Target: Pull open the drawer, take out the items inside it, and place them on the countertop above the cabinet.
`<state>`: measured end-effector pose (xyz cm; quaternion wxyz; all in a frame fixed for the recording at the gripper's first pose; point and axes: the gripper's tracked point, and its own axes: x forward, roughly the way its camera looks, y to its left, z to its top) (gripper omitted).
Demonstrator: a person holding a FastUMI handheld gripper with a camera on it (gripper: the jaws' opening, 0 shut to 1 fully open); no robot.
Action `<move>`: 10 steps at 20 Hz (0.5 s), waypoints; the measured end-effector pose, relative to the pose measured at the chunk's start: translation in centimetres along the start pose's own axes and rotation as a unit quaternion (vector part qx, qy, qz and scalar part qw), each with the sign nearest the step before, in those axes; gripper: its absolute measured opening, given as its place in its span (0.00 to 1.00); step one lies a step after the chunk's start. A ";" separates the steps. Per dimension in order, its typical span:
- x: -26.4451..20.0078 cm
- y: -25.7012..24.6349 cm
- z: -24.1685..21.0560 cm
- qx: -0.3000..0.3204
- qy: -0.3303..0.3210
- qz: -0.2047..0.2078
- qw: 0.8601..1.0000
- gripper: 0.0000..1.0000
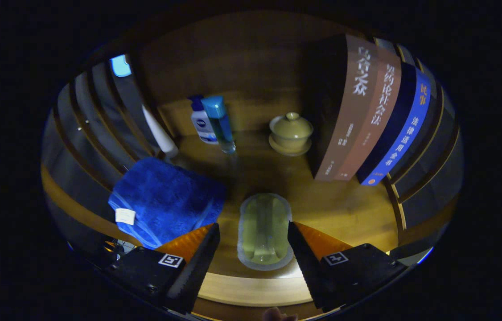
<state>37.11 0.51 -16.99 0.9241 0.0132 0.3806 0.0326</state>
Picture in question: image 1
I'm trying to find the wooden cabinet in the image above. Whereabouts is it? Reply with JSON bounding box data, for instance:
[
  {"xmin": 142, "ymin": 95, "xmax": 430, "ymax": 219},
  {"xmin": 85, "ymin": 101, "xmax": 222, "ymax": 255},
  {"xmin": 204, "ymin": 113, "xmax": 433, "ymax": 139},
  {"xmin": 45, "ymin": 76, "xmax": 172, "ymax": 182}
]
[{"xmin": 41, "ymin": 11, "xmax": 463, "ymax": 268}]

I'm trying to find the yellow-green scrub sponge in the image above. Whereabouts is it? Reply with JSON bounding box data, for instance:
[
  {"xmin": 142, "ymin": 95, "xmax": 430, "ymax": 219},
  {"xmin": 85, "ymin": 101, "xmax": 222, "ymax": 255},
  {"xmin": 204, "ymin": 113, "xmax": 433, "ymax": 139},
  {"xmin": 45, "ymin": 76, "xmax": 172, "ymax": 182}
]
[{"xmin": 237, "ymin": 193, "xmax": 294, "ymax": 271}]

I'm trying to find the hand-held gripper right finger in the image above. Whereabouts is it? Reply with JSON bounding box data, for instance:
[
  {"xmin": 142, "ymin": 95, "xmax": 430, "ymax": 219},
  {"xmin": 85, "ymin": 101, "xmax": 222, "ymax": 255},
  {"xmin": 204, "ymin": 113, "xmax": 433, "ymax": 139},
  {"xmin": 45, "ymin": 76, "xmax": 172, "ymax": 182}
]
[{"xmin": 287, "ymin": 221, "xmax": 408, "ymax": 313}]

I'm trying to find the beige lidded tea cup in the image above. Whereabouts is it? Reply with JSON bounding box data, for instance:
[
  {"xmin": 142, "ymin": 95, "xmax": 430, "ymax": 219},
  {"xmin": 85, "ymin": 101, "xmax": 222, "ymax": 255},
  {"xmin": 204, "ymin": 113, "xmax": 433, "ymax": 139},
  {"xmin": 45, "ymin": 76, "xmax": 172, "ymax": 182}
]
[{"xmin": 269, "ymin": 112, "xmax": 314, "ymax": 157}]

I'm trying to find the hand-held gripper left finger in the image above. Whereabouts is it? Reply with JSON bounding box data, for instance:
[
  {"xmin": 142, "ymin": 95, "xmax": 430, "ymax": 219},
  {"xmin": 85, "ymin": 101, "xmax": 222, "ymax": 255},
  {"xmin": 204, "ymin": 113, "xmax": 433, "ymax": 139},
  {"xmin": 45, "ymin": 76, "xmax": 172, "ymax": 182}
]
[{"xmin": 106, "ymin": 223, "xmax": 221, "ymax": 314}]

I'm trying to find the teal bottle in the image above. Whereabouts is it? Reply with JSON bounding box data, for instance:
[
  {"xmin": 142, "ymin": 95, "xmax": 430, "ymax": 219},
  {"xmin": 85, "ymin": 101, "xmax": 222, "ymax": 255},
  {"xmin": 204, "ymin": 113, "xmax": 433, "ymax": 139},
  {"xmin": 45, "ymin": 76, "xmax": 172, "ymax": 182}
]
[{"xmin": 201, "ymin": 95, "xmax": 237, "ymax": 154}]

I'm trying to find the wooden countertop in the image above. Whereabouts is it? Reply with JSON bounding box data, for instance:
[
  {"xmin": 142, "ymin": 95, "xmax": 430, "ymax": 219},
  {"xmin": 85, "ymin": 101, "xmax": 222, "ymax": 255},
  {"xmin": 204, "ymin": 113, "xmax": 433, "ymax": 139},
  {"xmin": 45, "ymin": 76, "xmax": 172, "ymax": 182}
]
[{"xmin": 41, "ymin": 129, "xmax": 405, "ymax": 308}]

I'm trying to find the white bottle with blue cap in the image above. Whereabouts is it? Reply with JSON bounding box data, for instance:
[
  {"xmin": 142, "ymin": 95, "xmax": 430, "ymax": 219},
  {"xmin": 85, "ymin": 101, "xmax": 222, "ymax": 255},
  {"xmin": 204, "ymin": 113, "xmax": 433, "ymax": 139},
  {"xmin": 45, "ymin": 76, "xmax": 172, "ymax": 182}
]
[{"xmin": 189, "ymin": 95, "xmax": 219, "ymax": 144}]

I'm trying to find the blue book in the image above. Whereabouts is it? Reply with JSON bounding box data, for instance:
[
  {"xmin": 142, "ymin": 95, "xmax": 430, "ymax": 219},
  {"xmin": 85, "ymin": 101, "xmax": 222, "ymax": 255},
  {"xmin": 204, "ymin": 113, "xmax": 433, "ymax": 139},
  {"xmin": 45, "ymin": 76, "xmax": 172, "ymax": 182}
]
[{"xmin": 357, "ymin": 62, "xmax": 432, "ymax": 186}]

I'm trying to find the blue folded towel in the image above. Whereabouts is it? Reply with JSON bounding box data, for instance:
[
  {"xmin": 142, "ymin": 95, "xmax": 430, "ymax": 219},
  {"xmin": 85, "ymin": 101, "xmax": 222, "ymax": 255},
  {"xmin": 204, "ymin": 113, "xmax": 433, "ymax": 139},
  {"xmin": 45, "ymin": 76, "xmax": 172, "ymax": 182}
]
[{"xmin": 108, "ymin": 156, "xmax": 227, "ymax": 249}]

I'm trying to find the reddish brown book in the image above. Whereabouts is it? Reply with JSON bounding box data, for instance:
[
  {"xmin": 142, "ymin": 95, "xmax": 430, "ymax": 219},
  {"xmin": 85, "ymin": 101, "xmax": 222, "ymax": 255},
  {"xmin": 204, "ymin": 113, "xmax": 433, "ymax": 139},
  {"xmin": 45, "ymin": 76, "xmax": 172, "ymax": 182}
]
[{"xmin": 335, "ymin": 45, "xmax": 402, "ymax": 181}]

